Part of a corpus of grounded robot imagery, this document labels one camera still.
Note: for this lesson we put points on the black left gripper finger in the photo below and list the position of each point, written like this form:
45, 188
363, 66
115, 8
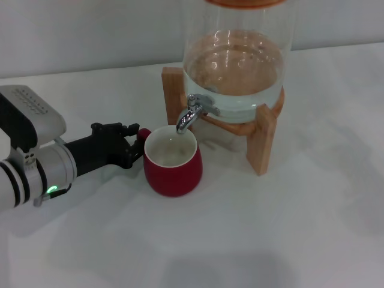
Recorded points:
135, 150
132, 128

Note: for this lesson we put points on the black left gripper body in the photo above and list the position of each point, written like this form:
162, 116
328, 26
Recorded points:
96, 153

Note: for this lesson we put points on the red ceramic cup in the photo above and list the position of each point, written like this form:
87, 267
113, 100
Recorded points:
174, 180

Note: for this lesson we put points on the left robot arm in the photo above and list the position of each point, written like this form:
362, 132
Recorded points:
36, 177

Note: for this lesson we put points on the chrome faucet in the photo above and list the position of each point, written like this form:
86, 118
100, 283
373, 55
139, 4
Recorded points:
186, 115

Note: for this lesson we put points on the glass water dispenser jar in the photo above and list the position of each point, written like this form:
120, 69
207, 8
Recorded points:
237, 99

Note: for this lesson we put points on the wooden dispenser stand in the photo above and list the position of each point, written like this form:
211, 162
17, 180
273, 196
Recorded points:
261, 144

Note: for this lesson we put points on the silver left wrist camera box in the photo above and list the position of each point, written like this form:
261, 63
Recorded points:
33, 114

